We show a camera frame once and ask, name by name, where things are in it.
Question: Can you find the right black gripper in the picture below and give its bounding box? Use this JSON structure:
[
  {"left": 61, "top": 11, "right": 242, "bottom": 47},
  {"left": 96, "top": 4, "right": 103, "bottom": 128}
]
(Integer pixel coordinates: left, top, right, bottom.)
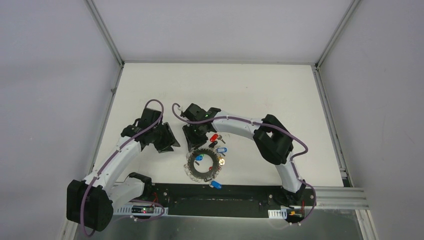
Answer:
[{"left": 183, "top": 121, "right": 209, "bottom": 151}]

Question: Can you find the key with red tag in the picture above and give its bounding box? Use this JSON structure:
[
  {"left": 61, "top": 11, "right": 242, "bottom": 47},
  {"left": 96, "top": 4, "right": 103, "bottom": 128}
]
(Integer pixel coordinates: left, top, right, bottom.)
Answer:
[{"left": 209, "top": 133, "right": 226, "bottom": 144}]

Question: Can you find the metal disc keyring holder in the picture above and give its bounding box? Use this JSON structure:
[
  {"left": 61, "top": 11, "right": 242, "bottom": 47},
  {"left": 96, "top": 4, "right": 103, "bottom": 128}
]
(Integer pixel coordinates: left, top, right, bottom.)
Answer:
[{"left": 184, "top": 147, "right": 226, "bottom": 183}]

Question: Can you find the key with blue tag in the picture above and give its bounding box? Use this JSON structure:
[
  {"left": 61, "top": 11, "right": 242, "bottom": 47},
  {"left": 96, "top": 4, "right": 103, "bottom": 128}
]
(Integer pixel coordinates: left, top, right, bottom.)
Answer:
[{"left": 209, "top": 180, "right": 222, "bottom": 190}]

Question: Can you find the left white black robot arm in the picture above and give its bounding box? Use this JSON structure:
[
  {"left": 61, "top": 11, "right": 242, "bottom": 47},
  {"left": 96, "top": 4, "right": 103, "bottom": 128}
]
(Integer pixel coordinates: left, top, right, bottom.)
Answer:
[{"left": 66, "top": 107, "right": 180, "bottom": 232}]

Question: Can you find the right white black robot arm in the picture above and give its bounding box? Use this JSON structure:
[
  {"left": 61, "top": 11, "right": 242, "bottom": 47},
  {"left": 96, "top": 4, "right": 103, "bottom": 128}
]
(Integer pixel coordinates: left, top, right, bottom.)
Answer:
[{"left": 172, "top": 103, "right": 309, "bottom": 205}]

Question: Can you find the black tag on disc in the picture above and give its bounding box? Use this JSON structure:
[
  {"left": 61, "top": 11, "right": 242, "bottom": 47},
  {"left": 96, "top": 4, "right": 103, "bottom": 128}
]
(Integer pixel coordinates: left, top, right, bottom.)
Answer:
[{"left": 208, "top": 141, "right": 218, "bottom": 148}]

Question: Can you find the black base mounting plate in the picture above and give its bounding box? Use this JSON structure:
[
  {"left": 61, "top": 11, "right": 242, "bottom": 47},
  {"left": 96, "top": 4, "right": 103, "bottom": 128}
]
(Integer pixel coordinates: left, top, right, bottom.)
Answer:
[{"left": 132, "top": 183, "right": 316, "bottom": 219}]

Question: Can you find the right white cable duct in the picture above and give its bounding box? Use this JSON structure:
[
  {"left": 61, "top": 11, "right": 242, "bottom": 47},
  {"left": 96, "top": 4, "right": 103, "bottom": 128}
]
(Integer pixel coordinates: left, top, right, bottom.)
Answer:
[{"left": 267, "top": 208, "right": 288, "bottom": 220}]

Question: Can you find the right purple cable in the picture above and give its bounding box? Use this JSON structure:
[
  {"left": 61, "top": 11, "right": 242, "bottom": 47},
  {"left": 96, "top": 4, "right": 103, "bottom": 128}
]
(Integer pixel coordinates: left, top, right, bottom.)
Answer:
[{"left": 171, "top": 102, "right": 317, "bottom": 229}]

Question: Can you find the aluminium frame rail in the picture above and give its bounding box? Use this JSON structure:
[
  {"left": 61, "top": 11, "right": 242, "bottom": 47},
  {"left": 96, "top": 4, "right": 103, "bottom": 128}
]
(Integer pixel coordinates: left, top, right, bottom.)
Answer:
[{"left": 314, "top": 186, "right": 370, "bottom": 210}]

